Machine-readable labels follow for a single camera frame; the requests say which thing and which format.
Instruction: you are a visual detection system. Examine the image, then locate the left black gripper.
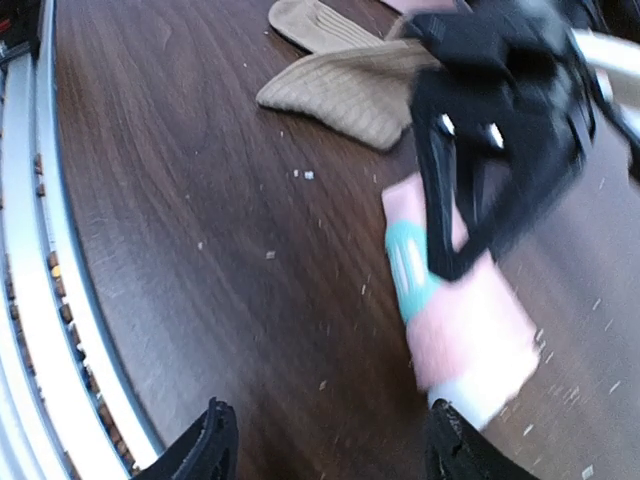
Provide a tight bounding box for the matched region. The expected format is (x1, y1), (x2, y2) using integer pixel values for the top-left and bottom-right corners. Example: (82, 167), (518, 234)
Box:
(406, 9), (595, 281)

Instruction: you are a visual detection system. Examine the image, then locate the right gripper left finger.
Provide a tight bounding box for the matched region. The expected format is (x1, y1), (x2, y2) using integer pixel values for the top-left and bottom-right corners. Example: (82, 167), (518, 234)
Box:
(135, 397), (239, 480)

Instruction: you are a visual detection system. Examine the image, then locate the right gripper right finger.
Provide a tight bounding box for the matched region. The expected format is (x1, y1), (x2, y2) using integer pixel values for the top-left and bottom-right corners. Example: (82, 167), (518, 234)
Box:
(425, 399), (537, 480)

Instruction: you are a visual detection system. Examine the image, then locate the pink patterned sock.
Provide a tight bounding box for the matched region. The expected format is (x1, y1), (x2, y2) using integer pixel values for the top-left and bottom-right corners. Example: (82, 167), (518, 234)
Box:
(381, 174), (539, 430)

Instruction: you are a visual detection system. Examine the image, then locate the tan ribbed sock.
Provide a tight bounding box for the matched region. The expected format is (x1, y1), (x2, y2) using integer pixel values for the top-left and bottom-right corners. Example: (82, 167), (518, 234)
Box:
(256, 1), (439, 151)

